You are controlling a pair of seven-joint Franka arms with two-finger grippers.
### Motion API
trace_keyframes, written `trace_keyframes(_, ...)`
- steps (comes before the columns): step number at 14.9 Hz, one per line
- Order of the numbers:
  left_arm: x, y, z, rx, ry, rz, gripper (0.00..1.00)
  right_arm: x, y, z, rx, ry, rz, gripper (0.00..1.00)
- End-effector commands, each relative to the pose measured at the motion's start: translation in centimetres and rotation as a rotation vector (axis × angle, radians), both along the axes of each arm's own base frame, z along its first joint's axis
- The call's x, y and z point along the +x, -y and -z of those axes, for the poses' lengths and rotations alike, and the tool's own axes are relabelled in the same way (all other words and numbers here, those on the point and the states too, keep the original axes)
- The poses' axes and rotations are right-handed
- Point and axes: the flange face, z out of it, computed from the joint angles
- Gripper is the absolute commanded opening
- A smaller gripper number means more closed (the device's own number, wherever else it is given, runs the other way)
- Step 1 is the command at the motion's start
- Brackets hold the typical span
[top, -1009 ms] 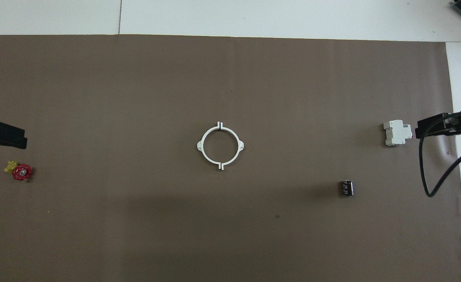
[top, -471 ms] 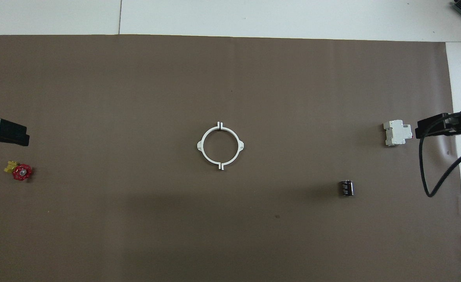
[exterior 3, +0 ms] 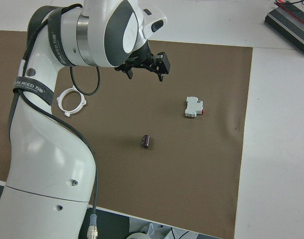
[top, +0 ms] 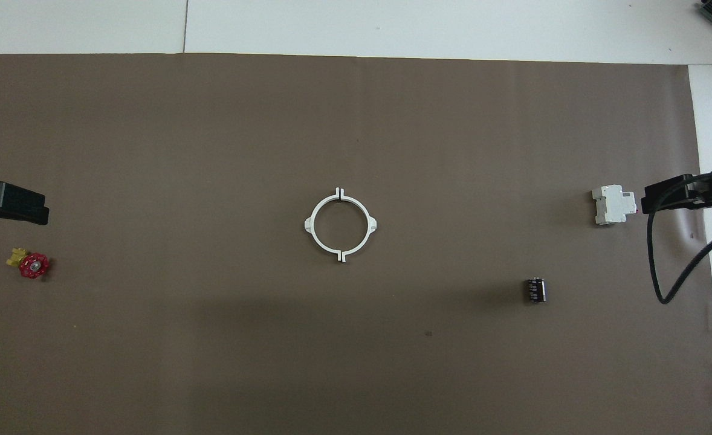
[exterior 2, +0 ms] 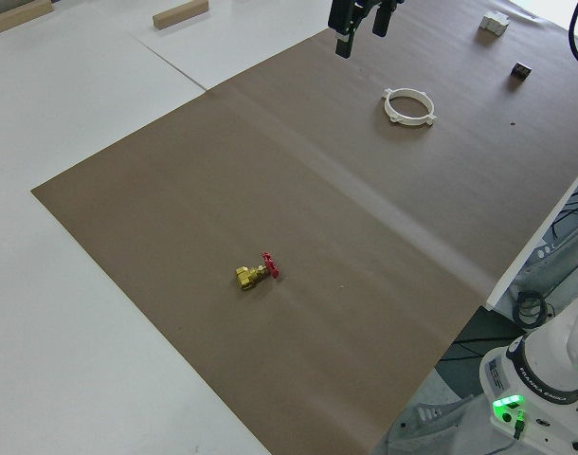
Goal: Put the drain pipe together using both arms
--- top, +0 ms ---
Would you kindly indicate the white circuit breaker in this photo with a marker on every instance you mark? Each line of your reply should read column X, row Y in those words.
column 613, row 205

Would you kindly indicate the black cylindrical capacitor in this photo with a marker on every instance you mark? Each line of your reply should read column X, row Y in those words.
column 535, row 290

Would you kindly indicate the white half pipe clamp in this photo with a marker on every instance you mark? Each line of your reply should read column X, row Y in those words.
column 311, row 225
column 370, row 225

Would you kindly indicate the brown paper mat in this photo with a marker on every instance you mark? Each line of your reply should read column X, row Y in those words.
column 332, row 338

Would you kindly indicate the red yellow valve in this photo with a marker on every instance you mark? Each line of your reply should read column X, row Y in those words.
column 32, row 266

